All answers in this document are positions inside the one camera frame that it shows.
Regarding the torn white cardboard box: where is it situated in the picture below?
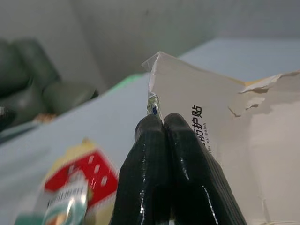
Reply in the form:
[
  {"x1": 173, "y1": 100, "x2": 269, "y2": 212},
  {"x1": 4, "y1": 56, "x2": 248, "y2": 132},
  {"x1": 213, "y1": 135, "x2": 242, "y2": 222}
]
[{"x1": 141, "y1": 51, "x2": 300, "y2": 225}]

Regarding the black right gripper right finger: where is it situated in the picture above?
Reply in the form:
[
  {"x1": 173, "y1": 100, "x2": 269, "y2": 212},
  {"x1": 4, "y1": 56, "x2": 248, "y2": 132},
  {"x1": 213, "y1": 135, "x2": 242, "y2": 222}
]
[{"x1": 163, "y1": 112, "x2": 248, "y2": 225}]

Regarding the green and silver wrapper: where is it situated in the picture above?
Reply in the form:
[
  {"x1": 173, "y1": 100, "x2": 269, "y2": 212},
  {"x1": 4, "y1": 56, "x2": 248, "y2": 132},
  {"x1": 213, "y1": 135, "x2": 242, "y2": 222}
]
[{"x1": 14, "y1": 180, "x2": 93, "y2": 225}]

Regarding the dark green leather sofa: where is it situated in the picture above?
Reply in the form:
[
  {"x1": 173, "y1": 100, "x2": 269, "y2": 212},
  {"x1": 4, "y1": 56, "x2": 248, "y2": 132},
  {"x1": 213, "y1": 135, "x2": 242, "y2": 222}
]
[{"x1": 0, "y1": 38, "x2": 99, "y2": 122}]

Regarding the red and yellow packet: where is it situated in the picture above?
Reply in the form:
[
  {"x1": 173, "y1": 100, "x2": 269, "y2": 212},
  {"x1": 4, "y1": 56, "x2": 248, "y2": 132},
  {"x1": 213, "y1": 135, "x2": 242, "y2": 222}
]
[{"x1": 32, "y1": 137, "x2": 120, "y2": 225}]

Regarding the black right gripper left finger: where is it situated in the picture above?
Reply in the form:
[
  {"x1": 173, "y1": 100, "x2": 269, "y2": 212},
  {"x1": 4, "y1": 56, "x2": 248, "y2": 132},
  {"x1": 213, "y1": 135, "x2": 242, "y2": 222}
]
[{"x1": 109, "y1": 114, "x2": 174, "y2": 225}]

